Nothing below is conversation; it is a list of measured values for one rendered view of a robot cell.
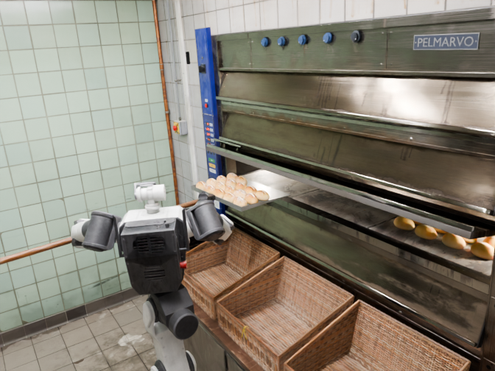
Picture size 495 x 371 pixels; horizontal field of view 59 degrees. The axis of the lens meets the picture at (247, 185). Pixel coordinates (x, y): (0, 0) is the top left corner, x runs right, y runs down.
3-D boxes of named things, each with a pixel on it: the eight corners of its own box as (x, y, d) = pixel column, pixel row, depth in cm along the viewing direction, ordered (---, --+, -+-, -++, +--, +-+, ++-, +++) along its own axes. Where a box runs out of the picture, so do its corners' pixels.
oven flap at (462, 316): (229, 213, 306) (236, 185, 304) (479, 346, 162) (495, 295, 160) (224, 212, 303) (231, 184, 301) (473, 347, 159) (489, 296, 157)
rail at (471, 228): (205, 146, 284) (208, 146, 285) (471, 232, 140) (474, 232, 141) (206, 143, 284) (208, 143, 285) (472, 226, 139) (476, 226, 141)
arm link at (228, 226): (241, 230, 210) (230, 218, 190) (224, 251, 209) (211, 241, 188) (224, 216, 215) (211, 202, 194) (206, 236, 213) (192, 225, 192)
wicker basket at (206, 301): (235, 259, 313) (232, 224, 304) (283, 293, 267) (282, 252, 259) (172, 282, 288) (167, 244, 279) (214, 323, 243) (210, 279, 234)
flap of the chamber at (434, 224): (205, 150, 284) (231, 151, 296) (469, 239, 140) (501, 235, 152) (205, 146, 284) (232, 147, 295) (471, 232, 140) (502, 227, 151)
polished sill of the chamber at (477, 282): (235, 181, 303) (234, 175, 302) (497, 289, 158) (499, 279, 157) (227, 182, 300) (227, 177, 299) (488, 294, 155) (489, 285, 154)
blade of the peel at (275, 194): (241, 211, 237) (241, 207, 236) (191, 189, 280) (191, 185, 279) (291, 194, 257) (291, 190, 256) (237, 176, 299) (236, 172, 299)
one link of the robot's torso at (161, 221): (201, 300, 172) (192, 216, 161) (113, 310, 170) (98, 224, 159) (201, 265, 200) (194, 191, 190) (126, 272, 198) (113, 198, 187)
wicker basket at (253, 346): (286, 295, 265) (284, 254, 256) (356, 343, 220) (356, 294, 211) (216, 325, 240) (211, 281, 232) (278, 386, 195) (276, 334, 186)
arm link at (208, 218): (228, 233, 188) (220, 225, 175) (209, 241, 188) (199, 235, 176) (219, 210, 192) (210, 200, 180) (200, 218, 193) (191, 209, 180)
